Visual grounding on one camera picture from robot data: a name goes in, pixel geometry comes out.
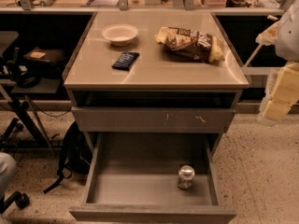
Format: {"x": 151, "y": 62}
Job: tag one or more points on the closed grey drawer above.
{"x": 153, "y": 120}

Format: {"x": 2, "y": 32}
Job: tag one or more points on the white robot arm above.
{"x": 287, "y": 38}

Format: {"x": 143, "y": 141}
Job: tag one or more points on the black headphones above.
{"x": 23, "y": 79}

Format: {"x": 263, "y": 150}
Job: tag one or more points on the dark bag with label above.
{"x": 38, "y": 55}

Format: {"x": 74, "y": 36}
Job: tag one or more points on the grey side desk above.
{"x": 10, "y": 86}

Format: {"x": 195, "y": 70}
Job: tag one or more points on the open grey drawer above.
{"x": 134, "y": 178}

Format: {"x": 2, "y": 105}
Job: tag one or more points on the person in grey trousers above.
{"x": 7, "y": 171}

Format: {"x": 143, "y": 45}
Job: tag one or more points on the grey drawer cabinet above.
{"x": 158, "y": 78}

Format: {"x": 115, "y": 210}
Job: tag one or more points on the dark blue snack bar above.
{"x": 125, "y": 61}

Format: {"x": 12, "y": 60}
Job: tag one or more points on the brown chip bag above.
{"x": 191, "y": 44}

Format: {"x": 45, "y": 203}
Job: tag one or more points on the black backpack on floor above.
{"x": 75, "y": 156}

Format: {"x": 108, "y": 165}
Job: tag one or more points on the white paper bowl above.
{"x": 120, "y": 34}

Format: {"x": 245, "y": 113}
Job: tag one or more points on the silver soda can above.
{"x": 186, "y": 175}

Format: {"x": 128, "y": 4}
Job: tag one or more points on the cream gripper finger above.
{"x": 281, "y": 93}
{"x": 268, "y": 36}

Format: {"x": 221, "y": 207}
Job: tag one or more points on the black office chair base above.
{"x": 20, "y": 199}

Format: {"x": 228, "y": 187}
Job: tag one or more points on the grey stick with tip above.
{"x": 253, "y": 54}

